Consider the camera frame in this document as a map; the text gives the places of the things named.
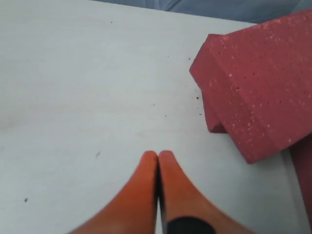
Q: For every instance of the red brick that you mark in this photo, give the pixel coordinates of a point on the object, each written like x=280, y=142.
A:
x=301, y=154
x=258, y=83

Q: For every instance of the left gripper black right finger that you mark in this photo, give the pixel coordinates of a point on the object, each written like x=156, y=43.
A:
x=184, y=209

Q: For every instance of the blue-grey backdrop cloth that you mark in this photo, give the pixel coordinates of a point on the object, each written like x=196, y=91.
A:
x=252, y=11

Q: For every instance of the back left base brick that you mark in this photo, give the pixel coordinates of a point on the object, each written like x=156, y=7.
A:
x=212, y=122

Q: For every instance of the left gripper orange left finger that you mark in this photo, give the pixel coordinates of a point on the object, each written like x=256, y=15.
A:
x=133, y=210

